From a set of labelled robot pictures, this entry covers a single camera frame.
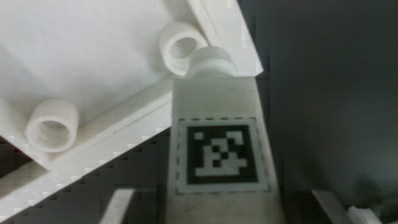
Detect white square tabletop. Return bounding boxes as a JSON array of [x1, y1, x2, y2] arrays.
[[0, 0, 266, 171]]

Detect white U-shaped fence frame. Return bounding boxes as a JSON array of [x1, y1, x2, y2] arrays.
[[0, 89, 172, 222]]

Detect white leg being assembled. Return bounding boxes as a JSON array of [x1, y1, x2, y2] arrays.
[[165, 47, 285, 224]]

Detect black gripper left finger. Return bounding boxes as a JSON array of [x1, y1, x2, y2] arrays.
[[97, 188, 156, 224]]

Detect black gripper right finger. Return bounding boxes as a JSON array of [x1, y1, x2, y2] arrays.
[[310, 190, 383, 224]]

